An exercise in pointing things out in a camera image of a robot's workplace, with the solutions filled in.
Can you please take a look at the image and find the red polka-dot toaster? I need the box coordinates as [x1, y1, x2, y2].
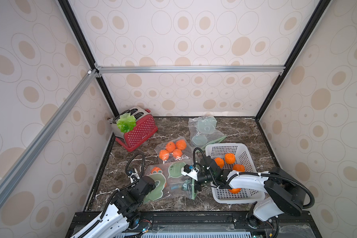
[107, 106, 158, 152]

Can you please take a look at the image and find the white perforated plastic basket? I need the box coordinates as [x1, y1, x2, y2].
[204, 142, 267, 204]

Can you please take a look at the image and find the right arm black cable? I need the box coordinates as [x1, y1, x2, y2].
[192, 147, 315, 209]

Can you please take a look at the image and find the aluminium left side bar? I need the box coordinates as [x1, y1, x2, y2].
[0, 69, 98, 209]

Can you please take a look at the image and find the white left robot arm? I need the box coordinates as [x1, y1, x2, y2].
[72, 176, 156, 238]

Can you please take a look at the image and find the green plastic lettuce leaf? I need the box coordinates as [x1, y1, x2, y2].
[117, 113, 136, 133]

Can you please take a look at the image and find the black corner frame post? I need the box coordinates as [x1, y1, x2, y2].
[255, 0, 331, 122]

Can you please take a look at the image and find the black left corner post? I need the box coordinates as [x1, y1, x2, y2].
[57, 0, 119, 117]

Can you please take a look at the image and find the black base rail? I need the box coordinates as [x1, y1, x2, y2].
[65, 210, 322, 238]

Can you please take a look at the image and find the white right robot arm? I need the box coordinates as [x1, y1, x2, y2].
[195, 156, 314, 223]

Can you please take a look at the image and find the aluminium rear cross bar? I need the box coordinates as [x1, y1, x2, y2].
[98, 65, 286, 74]

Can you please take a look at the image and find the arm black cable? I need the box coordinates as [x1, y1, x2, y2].
[77, 152, 146, 238]
[192, 147, 315, 209]

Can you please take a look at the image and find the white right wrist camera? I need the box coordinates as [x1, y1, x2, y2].
[181, 164, 199, 181]

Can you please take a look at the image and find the orange fruit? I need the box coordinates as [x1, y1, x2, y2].
[214, 158, 225, 169]
[229, 188, 242, 194]
[225, 153, 236, 165]
[233, 164, 246, 172]

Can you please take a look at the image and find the blue-seal zip-top bag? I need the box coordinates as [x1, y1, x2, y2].
[155, 136, 193, 164]

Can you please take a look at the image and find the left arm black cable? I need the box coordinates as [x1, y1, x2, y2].
[77, 152, 146, 238]

